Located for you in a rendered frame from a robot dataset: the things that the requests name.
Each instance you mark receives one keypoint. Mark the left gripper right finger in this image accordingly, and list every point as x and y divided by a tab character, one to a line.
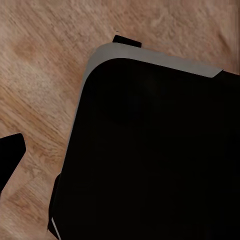
232	149

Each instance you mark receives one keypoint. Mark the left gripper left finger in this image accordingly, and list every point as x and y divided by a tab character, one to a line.
12	149

